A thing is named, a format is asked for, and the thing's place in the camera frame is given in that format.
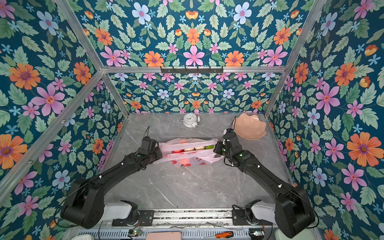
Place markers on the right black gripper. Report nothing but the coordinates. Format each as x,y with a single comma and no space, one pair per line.
218,145

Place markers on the pink box front edge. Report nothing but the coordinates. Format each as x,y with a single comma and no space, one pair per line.
167,236

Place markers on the small circuit board right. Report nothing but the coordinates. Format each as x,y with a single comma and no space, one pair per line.
256,234

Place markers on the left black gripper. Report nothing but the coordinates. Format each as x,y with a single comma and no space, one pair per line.
159,153

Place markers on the fake red apple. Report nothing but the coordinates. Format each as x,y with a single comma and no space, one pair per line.
177,151

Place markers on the pink plastic bag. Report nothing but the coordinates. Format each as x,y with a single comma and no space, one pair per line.
187,159

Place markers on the orange handled screwdriver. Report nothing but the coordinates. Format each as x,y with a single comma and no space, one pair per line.
223,235

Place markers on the black hook rail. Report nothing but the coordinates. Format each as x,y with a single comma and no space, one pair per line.
192,70

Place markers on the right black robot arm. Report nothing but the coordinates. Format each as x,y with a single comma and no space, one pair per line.
292,211

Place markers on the small circuit board left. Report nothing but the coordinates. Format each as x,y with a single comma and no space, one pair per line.
134,233

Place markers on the small circuit board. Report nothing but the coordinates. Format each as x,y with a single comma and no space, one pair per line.
256,234
134,233

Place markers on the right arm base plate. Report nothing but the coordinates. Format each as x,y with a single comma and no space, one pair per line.
242,216

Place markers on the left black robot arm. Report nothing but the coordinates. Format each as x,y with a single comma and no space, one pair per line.
85,204

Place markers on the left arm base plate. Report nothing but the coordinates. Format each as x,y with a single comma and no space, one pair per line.
136,218

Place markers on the white object front left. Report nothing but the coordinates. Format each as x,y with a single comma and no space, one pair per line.
83,237

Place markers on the pale green box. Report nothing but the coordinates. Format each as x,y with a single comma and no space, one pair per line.
303,235

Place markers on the pink flower-shaped bowl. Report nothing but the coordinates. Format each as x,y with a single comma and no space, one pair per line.
249,127

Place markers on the white alarm clock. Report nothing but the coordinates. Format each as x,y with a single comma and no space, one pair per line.
191,120

